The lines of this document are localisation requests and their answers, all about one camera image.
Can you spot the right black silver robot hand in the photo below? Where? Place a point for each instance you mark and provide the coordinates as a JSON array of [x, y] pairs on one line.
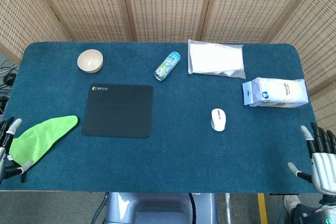
[[324, 166]]

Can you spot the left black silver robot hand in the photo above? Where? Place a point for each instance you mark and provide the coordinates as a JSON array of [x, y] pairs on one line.
[[4, 153]]

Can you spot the white computer mouse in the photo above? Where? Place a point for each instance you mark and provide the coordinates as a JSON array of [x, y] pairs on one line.
[[218, 120]]

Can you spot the black mouse pad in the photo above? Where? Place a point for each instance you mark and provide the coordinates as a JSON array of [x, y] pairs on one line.
[[118, 111]]

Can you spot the green microfiber cloth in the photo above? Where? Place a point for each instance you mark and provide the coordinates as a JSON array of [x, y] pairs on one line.
[[39, 136]]

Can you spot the white shoe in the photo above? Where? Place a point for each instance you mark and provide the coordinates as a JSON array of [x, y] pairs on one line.
[[292, 203]]

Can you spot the dark trouser leg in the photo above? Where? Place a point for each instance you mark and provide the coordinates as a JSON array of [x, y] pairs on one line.
[[302, 214]]

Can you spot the yellow floor tape strip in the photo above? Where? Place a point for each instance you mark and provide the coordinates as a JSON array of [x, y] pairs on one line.
[[262, 208]]

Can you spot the white blue tissue pack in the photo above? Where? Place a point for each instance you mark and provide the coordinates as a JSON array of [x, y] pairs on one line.
[[278, 91]]

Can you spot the beige bowl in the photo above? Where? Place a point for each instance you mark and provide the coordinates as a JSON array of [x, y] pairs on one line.
[[90, 61]]

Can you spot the blue felt table cover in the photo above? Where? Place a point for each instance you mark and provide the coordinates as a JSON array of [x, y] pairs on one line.
[[183, 155]]

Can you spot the clear bag of white sheets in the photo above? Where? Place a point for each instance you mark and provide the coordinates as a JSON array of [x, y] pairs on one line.
[[215, 58]]

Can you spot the grey-blue robot torso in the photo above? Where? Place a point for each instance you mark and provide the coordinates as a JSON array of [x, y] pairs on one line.
[[157, 208]]

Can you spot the blue green drink can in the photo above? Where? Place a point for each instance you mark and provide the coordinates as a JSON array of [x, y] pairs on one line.
[[167, 66]]

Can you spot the woven bamboo folding screen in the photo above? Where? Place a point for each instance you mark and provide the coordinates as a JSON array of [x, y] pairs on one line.
[[168, 3]]

